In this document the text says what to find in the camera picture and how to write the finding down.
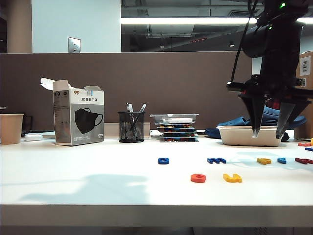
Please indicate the magnet letter blister pack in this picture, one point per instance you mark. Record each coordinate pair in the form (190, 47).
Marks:
(178, 133)
(176, 127)
(178, 139)

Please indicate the clear plastic tray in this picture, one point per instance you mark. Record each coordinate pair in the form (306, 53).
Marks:
(156, 119)

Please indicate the black mesh pen holder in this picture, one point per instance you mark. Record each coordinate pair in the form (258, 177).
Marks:
(130, 131)

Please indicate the grey face mask box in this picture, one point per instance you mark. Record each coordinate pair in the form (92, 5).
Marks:
(85, 122)

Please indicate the red letter h magnet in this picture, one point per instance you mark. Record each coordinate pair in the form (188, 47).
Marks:
(304, 160)

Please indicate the white earbuds case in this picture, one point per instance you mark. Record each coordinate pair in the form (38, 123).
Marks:
(33, 137)

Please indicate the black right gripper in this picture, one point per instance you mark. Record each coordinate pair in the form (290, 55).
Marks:
(281, 61)

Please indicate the navy blue rubber slipper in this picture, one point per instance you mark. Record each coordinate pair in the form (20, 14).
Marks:
(270, 115)
(230, 122)

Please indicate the yellow letter u magnet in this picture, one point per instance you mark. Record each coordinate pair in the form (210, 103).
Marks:
(232, 180)

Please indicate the orange letter c magnet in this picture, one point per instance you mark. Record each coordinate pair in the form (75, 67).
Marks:
(198, 180)

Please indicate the blue letter y magnet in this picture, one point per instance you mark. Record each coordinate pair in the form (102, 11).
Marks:
(309, 149)

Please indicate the light blue letter r magnet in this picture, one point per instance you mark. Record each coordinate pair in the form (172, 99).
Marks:
(282, 160)

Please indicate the beige pulp tray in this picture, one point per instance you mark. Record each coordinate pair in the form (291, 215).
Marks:
(234, 137)

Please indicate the orange letter w magnet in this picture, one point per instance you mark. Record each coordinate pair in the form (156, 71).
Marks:
(304, 144)

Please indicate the brown paper cup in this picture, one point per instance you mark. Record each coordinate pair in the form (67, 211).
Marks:
(11, 129)

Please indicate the metal wall switch plate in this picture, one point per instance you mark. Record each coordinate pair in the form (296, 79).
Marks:
(74, 45)

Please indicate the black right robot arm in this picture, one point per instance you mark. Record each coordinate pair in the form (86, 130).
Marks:
(293, 9)

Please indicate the yellow letter p magnet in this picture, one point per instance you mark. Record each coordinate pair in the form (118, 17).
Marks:
(264, 160)

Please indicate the blue letter m magnet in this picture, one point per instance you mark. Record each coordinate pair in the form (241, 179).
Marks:
(215, 160)

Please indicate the brown desk divider panel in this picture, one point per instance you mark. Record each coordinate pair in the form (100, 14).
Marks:
(122, 80)

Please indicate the brown cardboard box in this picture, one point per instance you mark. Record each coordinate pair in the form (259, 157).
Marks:
(305, 129)

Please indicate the blue letter g magnet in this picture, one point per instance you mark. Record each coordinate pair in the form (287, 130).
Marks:
(163, 160)

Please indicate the red plaid shirt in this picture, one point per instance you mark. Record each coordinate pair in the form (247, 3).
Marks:
(274, 102)

